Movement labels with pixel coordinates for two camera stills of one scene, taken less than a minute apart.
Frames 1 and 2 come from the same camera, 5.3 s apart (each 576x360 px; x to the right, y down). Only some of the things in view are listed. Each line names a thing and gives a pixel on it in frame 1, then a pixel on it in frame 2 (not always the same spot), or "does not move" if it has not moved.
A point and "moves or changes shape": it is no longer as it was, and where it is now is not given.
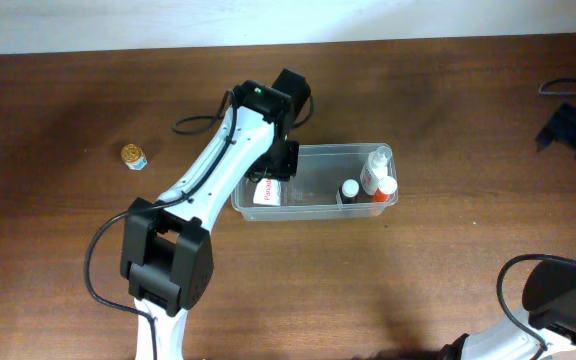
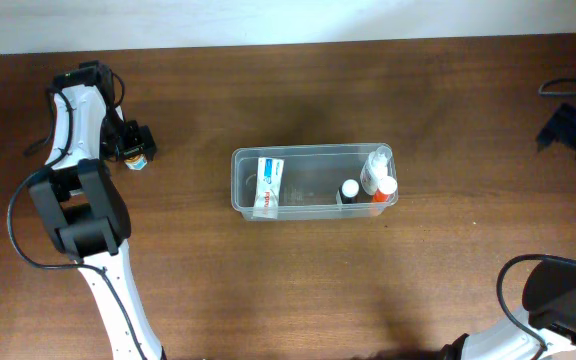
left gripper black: [278, 163] -> [131, 141]
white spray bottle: [375, 169] does not move
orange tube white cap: [387, 185] does not move
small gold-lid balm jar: [133, 156] does not move
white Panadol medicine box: [267, 192] moves or changes shape
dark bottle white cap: [349, 190] does not move
